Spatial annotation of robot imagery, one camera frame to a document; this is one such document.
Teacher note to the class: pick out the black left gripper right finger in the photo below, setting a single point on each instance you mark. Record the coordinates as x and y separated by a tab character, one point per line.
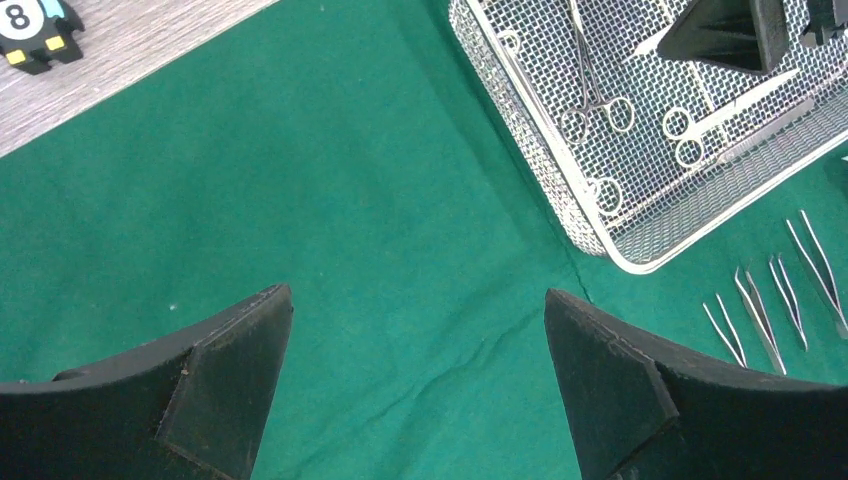
640	406

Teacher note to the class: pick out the blue owl toy block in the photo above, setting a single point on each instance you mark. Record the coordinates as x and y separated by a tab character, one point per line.
36	32

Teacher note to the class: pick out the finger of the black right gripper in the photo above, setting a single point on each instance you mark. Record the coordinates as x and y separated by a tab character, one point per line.
827	21
744	36

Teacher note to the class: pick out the steel surgical forceps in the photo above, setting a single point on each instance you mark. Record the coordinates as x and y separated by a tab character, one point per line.
727	333

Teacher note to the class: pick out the steel ring-handled scissors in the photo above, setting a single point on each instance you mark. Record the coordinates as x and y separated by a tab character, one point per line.
695	130

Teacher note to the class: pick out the steel needle holder clamp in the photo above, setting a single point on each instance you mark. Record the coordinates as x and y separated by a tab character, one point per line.
787	292

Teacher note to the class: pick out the metal mesh instrument tray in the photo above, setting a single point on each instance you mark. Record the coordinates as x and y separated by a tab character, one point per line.
582	91

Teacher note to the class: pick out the green surgical drape cloth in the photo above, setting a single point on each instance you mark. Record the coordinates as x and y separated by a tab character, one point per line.
346	149

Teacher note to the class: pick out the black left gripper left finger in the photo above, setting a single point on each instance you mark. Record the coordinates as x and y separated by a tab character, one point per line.
189	405

